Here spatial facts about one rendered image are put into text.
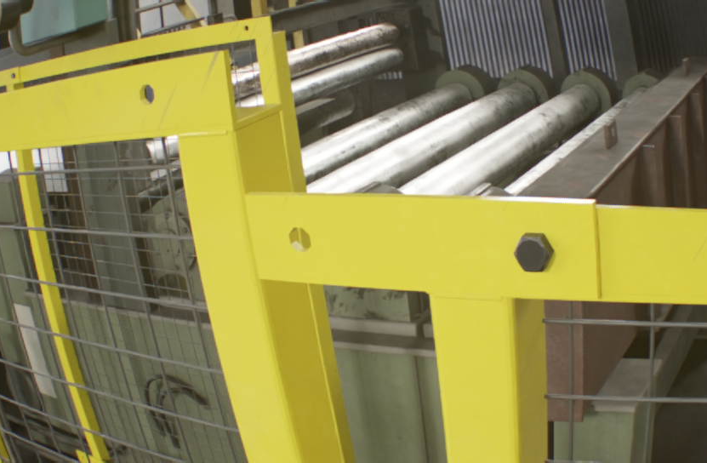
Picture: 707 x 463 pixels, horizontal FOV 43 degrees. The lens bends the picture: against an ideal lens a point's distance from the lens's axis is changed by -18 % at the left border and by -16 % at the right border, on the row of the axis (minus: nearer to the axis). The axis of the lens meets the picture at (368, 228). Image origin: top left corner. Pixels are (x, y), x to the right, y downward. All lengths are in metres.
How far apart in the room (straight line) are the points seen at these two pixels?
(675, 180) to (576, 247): 2.89
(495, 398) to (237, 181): 0.19
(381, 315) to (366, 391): 0.23
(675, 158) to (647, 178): 0.45
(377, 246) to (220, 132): 0.12
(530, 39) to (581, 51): 0.70
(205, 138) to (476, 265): 0.18
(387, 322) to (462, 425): 2.27
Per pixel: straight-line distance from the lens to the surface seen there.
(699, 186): 3.84
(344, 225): 0.56
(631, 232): 0.49
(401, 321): 2.83
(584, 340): 2.45
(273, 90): 2.21
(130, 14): 3.41
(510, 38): 12.34
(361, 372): 2.90
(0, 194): 3.93
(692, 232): 0.48
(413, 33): 4.93
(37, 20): 3.23
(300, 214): 0.57
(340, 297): 2.91
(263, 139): 0.61
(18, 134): 0.76
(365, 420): 2.98
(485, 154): 3.40
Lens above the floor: 1.99
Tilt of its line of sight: 17 degrees down
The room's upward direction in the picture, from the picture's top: 8 degrees counter-clockwise
